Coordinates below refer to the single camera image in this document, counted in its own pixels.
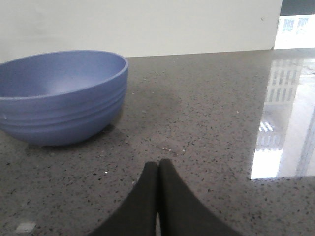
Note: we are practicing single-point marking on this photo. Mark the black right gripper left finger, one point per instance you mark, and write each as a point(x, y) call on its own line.
point(136, 216)

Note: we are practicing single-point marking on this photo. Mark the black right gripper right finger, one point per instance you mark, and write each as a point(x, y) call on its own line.
point(180, 211)

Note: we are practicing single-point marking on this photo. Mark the blue plastic bowl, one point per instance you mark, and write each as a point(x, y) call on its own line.
point(61, 98)

